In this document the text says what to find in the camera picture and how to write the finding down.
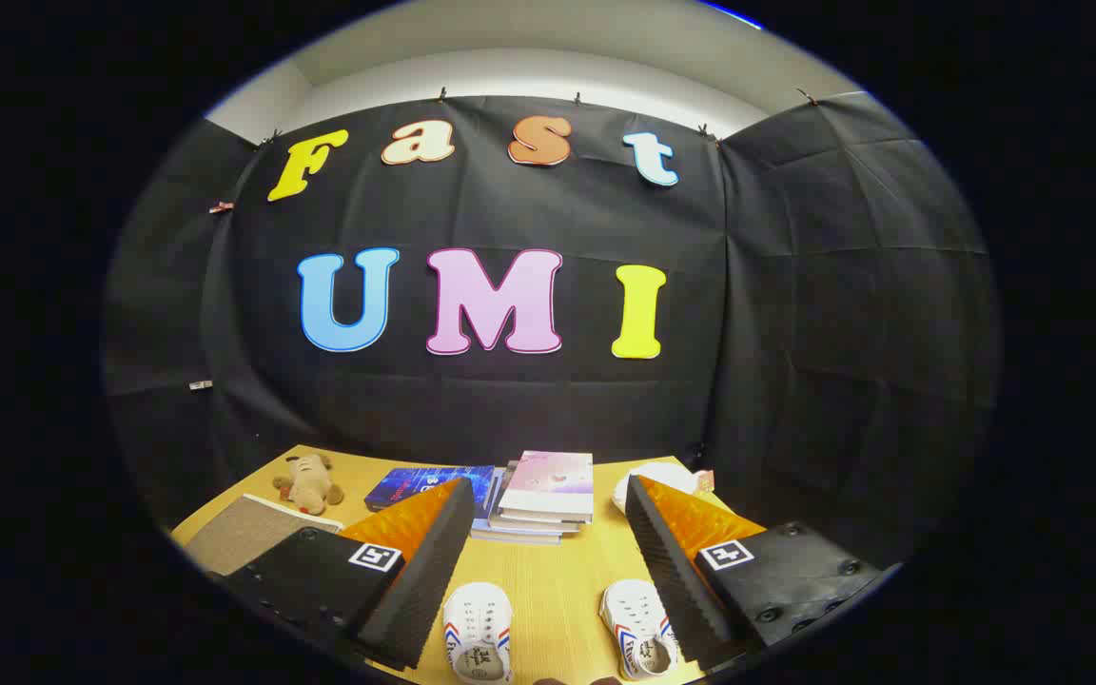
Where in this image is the light blue cover book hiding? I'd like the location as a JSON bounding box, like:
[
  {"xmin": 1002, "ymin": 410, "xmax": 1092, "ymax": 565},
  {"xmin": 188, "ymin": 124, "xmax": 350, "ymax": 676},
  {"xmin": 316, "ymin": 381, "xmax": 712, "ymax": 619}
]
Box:
[{"xmin": 470, "ymin": 466, "xmax": 568, "ymax": 546}]

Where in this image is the white plush toy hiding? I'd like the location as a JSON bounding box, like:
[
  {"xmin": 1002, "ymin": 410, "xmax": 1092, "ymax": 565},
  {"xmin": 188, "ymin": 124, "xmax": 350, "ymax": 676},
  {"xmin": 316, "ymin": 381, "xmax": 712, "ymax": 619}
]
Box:
[{"xmin": 613, "ymin": 462, "xmax": 715, "ymax": 515}]

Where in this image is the dark blue cover book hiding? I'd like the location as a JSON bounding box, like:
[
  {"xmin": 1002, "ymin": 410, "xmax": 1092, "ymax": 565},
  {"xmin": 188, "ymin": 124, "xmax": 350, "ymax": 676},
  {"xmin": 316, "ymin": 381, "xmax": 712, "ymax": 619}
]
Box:
[{"xmin": 364, "ymin": 465, "xmax": 497, "ymax": 519}]

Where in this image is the thick paperback book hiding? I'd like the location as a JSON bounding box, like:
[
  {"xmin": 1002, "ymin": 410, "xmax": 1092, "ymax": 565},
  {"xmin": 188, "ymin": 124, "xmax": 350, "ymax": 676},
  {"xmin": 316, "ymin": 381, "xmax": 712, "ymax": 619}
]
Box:
[{"xmin": 486, "ymin": 463, "xmax": 593, "ymax": 536}]

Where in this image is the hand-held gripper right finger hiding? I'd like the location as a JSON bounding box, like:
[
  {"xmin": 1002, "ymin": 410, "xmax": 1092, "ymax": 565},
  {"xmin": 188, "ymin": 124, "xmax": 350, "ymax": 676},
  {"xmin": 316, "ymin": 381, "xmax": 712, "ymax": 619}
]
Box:
[{"xmin": 624, "ymin": 474, "xmax": 894, "ymax": 669}]

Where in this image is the brown plush toy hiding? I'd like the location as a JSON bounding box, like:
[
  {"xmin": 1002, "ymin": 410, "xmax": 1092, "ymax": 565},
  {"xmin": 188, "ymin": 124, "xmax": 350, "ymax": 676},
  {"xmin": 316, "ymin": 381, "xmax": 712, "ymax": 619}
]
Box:
[{"xmin": 272, "ymin": 453, "xmax": 345, "ymax": 516}]

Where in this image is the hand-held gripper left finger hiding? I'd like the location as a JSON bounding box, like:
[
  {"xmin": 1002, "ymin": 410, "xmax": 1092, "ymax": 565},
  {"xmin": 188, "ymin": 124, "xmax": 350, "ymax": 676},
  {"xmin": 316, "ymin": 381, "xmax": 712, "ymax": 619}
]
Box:
[{"xmin": 223, "ymin": 478, "xmax": 478, "ymax": 672}]

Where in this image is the white canvas shoe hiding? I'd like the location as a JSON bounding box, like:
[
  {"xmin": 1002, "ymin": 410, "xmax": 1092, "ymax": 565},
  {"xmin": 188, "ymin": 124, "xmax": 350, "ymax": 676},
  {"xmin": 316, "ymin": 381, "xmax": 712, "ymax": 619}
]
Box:
[
  {"xmin": 600, "ymin": 578, "xmax": 680, "ymax": 681},
  {"xmin": 441, "ymin": 582, "xmax": 516, "ymax": 684}
]

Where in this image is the beige fabric storage box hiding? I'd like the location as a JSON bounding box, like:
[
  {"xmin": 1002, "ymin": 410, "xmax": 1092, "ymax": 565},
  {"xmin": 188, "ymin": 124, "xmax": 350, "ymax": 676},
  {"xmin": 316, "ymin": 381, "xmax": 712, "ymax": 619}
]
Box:
[{"xmin": 185, "ymin": 493, "xmax": 344, "ymax": 577}]

